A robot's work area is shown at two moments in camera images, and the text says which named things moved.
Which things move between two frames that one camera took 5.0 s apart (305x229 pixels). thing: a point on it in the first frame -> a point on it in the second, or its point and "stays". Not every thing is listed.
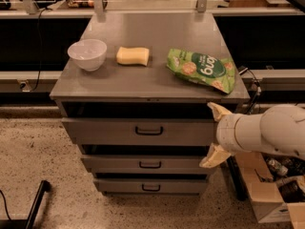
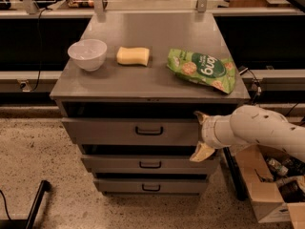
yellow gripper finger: [218, 111] -> [201, 116]
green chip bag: [212, 71] stays
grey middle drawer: [146, 164] stays
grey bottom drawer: [152, 186] stays
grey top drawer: [142, 132] stays
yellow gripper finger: [215, 156] -> [201, 152]
